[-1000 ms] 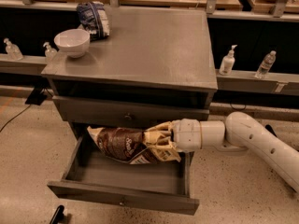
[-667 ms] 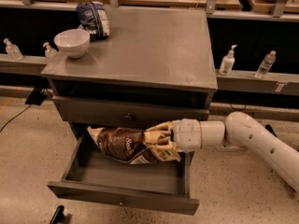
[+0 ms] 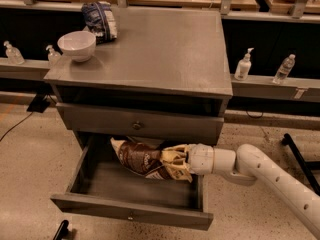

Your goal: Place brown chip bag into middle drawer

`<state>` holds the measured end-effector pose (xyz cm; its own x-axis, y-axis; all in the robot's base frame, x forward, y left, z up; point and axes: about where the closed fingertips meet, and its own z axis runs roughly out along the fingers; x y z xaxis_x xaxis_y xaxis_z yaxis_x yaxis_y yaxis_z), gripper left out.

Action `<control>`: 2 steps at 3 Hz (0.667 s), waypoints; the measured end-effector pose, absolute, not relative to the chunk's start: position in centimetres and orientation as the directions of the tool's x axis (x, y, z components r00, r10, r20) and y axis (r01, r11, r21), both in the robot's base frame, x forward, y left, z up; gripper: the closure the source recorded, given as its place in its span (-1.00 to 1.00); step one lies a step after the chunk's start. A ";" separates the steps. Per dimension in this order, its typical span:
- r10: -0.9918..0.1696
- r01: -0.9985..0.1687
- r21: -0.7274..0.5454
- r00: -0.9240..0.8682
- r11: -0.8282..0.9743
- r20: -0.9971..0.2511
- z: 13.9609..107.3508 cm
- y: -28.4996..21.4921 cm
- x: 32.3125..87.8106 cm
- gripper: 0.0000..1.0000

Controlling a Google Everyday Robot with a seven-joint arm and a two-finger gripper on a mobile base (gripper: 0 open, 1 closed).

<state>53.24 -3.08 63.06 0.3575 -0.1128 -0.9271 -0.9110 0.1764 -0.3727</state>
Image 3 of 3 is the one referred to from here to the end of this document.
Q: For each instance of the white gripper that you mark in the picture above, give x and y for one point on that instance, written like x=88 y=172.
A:
x=201 y=159

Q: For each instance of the brown chip bag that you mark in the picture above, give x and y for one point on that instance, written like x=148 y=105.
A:
x=140 y=159

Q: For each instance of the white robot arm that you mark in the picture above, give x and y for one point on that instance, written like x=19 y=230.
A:
x=244 y=166

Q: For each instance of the upper grey drawer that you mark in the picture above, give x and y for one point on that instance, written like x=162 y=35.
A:
x=141 y=123

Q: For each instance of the open lower grey drawer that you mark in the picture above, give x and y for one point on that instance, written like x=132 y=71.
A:
x=101 y=186

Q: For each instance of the grey wooden drawer cabinet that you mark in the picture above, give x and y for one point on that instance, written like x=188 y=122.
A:
x=164 y=59

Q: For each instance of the blue chip bag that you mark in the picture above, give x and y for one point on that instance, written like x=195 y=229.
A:
x=100 y=20

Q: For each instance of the black stand leg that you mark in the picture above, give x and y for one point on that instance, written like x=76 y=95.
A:
x=308 y=167

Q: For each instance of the white pump lotion bottle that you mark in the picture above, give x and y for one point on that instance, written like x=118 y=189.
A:
x=243 y=66

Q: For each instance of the clear water bottle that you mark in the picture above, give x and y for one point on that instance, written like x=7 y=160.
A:
x=284 y=69

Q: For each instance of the black floor box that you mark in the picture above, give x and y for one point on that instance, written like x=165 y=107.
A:
x=39 y=104

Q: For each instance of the white bowl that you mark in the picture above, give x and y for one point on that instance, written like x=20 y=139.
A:
x=78 y=45

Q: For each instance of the clear sanitizer bottle near cabinet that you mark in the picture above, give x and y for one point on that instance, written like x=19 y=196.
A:
x=53 y=56

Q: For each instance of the clear sanitizer bottle far left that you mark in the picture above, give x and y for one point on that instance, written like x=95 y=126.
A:
x=13 y=54

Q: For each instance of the black handle bottom edge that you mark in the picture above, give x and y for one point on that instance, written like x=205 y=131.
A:
x=62 y=230

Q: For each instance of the grey ledge rail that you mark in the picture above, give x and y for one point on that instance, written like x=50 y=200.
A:
x=294 y=89

